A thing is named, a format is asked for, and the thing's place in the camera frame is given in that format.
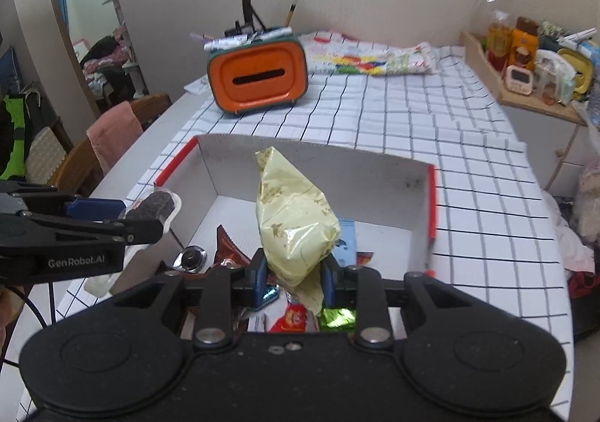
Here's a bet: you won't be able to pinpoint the black cable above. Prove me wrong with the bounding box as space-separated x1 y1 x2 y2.
0 284 52 373

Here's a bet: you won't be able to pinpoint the white kitchen timer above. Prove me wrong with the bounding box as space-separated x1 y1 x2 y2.
504 65 535 95

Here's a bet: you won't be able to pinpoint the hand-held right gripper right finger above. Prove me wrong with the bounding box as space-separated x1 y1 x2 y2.
320 253 474 350

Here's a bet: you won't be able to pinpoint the white checkered tablecloth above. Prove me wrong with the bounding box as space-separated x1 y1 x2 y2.
47 31 575 404

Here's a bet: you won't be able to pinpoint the red cloth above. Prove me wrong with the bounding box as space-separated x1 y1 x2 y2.
567 269 600 301

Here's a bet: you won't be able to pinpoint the white tube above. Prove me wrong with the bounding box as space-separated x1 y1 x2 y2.
558 27 598 48

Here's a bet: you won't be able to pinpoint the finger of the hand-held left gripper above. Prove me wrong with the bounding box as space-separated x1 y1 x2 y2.
28 214 165 245
0 181 127 219

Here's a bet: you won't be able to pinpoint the clear plastic bag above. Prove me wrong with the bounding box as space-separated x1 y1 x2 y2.
574 103 600 240

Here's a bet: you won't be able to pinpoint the dark cookie packet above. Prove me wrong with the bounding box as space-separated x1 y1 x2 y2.
84 187 183 297

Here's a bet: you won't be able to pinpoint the yellow container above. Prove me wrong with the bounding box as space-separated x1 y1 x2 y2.
558 47 596 102

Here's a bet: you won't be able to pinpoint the pink towel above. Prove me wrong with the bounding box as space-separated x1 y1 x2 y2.
85 102 144 174

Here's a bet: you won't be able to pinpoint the orange juice bottle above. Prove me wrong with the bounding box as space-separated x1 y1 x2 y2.
486 12 514 62

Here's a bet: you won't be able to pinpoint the wooden chair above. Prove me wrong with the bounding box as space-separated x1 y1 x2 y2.
47 94 174 198

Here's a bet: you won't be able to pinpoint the green snack packet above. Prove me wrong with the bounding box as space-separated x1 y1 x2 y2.
318 307 357 333

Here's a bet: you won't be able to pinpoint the blue snack packet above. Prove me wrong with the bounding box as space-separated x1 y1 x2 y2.
335 218 357 268

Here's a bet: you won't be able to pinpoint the woven seat cushion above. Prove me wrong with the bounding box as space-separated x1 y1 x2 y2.
25 124 66 174

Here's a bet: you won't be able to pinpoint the pile of clothes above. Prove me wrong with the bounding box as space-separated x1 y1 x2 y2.
82 24 141 99

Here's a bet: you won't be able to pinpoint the black binder clips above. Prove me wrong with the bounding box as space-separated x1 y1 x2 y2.
224 20 256 36

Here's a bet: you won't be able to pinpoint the red cardboard box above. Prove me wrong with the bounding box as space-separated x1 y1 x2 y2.
154 134 439 334

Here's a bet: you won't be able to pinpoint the pale yellow snack bag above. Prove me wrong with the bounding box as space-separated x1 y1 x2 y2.
254 147 342 315

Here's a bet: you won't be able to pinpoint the white crumpled cloth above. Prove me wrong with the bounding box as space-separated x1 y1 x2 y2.
544 192 596 273

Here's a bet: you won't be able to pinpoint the brown capped orange bottle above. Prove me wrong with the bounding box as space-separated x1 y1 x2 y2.
508 16 540 71

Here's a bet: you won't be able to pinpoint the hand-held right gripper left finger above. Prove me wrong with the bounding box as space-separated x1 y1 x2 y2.
110 248 270 350

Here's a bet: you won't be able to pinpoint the brown snack packet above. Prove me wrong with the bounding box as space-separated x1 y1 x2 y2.
213 224 254 268

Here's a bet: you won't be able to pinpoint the clear glass dome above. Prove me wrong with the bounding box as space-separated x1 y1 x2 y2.
469 0 512 39

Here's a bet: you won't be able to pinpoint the white marker pen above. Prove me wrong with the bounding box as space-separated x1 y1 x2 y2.
204 38 249 52
255 26 294 41

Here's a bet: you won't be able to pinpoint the orange and green desk organiser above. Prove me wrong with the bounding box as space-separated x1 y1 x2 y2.
207 28 309 116

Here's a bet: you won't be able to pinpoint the colourful patterned pouch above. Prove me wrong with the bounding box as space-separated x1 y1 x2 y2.
300 31 439 76

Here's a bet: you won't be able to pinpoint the white cabinet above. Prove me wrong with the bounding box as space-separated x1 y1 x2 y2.
501 103 591 198

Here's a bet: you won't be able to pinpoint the green and black bag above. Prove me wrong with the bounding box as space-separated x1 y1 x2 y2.
0 94 31 181

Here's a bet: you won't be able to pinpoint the wooden tray organiser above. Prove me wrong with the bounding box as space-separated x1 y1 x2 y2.
459 31 600 125

